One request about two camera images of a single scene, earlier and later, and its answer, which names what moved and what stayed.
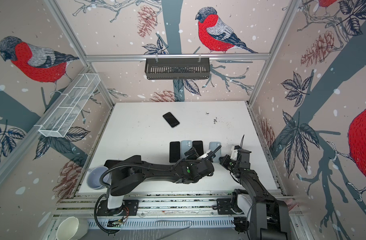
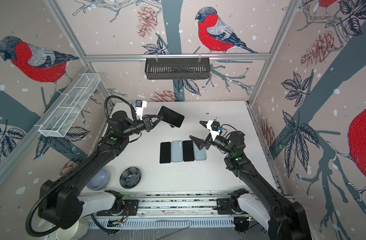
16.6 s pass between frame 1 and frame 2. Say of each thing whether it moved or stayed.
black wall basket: stayed
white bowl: stayed
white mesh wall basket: stayed
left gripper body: moved
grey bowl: stayed
